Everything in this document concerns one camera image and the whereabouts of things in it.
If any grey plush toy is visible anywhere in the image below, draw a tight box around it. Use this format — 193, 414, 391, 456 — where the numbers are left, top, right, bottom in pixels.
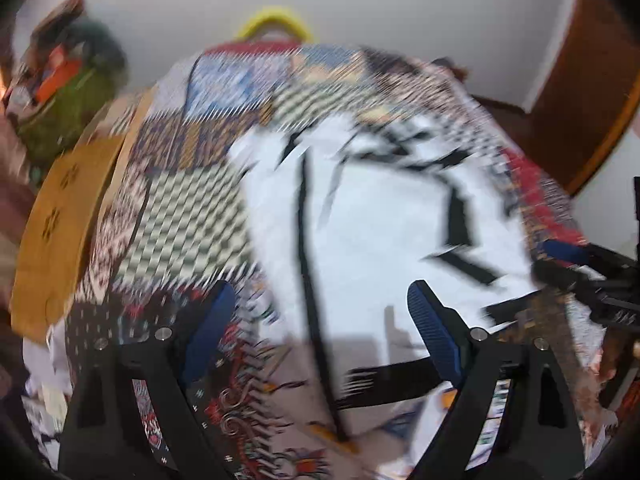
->
65, 17, 129, 82

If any black and white t-shirt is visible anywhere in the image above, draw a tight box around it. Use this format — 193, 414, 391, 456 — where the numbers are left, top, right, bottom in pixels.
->
227, 110, 546, 480

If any brown wooden door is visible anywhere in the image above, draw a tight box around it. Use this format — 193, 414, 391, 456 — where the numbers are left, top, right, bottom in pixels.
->
525, 0, 640, 197

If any green patterned storage bag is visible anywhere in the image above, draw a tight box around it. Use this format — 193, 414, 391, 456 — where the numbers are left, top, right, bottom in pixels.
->
17, 67, 117, 162

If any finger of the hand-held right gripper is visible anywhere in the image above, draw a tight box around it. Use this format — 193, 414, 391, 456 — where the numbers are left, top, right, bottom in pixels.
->
542, 239, 640, 273
532, 259, 608, 292

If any orange box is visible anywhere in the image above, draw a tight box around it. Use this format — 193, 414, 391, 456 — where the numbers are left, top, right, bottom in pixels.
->
35, 57, 84, 104

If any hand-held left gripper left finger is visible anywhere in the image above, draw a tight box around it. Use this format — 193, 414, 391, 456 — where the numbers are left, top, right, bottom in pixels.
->
57, 280, 238, 480

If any yellow foam tube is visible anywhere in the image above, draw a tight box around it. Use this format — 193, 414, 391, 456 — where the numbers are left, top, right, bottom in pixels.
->
235, 6, 314, 44

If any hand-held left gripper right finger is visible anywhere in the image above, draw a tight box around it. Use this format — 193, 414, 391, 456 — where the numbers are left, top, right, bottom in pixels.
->
406, 280, 586, 480

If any patchwork printed blanket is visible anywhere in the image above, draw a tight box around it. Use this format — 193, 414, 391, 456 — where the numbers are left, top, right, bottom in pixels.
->
22, 42, 621, 480

